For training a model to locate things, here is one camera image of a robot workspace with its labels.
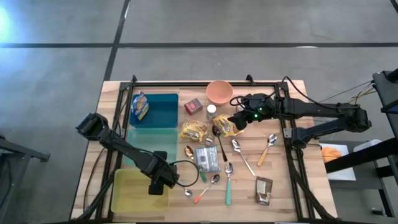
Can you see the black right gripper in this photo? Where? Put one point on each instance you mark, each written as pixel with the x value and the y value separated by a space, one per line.
pixel 238 120

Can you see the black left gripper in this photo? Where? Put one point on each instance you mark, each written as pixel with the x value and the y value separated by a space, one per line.
pixel 166 177

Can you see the yellow ramen packet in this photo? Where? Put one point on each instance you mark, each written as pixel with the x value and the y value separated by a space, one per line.
pixel 225 126
pixel 192 130

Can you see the all-metal silver spoon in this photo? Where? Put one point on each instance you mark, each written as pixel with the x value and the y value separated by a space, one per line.
pixel 235 145

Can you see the white-lidded jar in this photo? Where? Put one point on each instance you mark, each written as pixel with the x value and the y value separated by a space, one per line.
pixel 211 112

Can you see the small glass spice jar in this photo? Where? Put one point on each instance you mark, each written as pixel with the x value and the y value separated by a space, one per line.
pixel 210 140

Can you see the silver noodle packet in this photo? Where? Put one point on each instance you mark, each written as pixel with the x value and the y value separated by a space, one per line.
pixel 206 158

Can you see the blue yellow noodle packet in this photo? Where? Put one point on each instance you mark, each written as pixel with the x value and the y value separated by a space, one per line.
pixel 140 105

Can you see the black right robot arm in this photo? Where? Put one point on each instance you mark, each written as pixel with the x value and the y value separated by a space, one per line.
pixel 326 115

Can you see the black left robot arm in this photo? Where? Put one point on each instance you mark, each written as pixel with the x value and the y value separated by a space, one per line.
pixel 124 146

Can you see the pink bowl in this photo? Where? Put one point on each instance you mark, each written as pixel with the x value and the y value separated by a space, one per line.
pixel 219 92

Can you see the yellow plastic bin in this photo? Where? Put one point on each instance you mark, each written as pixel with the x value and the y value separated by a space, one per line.
pixel 133 193

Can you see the green plastic bin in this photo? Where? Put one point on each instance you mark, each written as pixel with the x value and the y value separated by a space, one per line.
pixel 155 140

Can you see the red tin box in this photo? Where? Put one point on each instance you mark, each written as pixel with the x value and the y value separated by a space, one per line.
pixel 193 106

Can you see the blue plastic bin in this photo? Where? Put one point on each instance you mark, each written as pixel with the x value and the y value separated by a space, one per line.
pixel 161 109

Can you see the brown packet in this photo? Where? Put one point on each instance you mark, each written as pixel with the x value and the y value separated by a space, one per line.
pixel 264 190

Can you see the orange cloth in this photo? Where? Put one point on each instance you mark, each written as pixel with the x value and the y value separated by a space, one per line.
pixel 330 154

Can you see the white paper sheet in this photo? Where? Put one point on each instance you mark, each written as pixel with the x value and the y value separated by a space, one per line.
pixel 342 174

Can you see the black rig support beam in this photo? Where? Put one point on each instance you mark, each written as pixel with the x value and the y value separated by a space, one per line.
pixel 360 155

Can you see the white container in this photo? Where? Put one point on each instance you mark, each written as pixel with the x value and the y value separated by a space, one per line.
pixel 367 145

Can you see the black side table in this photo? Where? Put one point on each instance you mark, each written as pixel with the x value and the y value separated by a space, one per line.
pixel 385 93

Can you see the black floor stand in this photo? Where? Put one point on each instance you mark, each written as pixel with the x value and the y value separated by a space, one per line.
pixel 18 152

